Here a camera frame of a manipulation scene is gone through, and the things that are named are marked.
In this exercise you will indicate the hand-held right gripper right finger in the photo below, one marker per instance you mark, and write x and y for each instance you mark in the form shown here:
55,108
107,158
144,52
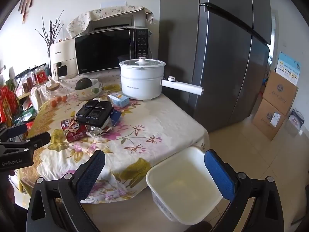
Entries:
219,175

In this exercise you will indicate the torn blue cardboard box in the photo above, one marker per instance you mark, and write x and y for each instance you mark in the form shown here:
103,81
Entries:
115,116

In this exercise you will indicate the white plastic bag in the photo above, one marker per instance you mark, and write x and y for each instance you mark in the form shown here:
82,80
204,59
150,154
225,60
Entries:
39,99

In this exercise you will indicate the glass pot lid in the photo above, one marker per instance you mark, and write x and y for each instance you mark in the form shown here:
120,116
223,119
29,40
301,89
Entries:
142,61

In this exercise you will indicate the red cartoon snack packet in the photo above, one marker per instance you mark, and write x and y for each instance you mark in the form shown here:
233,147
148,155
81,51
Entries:
73,130

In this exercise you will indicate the light blue carton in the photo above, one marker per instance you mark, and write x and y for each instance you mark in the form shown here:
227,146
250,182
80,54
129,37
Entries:
118,99

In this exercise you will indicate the grey refrigerator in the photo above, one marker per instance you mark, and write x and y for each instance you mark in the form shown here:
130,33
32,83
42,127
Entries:
217,53

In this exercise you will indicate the black microwave oven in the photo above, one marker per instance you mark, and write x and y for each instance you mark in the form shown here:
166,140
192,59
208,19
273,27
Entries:
103,48

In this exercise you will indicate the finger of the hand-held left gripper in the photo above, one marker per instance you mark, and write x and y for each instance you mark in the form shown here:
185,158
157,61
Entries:
36,140
18,130

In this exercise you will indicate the cream ceramic dish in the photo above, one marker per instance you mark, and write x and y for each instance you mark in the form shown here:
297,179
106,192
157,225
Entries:
84,96

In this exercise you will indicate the glass jar wooden lid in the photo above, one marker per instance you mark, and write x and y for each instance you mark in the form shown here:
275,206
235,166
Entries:
53,87

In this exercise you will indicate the white wall fixture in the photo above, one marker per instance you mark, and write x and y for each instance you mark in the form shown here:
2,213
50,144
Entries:
115,3

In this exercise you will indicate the person's left forearm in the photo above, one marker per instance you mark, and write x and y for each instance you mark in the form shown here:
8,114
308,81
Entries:
6,191

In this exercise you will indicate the grey printed bag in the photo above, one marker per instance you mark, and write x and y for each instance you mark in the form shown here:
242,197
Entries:
296,120

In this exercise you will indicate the dry branches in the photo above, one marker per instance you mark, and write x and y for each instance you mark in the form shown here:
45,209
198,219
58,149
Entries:
51,36

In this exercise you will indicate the cream air fryer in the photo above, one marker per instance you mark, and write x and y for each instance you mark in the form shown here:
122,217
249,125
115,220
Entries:
62,52

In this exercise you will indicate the black plastic tray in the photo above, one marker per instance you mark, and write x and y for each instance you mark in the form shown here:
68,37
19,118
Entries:
95,112

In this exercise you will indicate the floral cover cloth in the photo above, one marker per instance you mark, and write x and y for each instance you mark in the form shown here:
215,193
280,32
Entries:
79,21

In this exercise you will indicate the floral tablecloth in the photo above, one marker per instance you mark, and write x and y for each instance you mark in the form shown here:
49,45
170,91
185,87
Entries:
149,130

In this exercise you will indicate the white plastic bin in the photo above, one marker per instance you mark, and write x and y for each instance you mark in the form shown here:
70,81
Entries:
183,186

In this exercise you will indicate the blue white printed box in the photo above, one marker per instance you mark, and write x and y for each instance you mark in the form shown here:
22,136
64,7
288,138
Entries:
288,67

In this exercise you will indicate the white electric pot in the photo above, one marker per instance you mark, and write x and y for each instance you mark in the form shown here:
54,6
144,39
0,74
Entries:
140,83

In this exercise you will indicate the red wall hanging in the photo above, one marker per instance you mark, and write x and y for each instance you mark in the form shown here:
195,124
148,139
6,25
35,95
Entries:
26,2

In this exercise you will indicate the dark green squash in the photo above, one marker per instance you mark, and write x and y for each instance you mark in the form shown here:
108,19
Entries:
83,84

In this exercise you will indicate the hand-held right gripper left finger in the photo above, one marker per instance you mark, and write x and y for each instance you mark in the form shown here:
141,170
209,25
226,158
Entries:
91,174

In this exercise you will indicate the stack of red packets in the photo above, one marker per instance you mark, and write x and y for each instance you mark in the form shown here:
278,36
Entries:
8,104

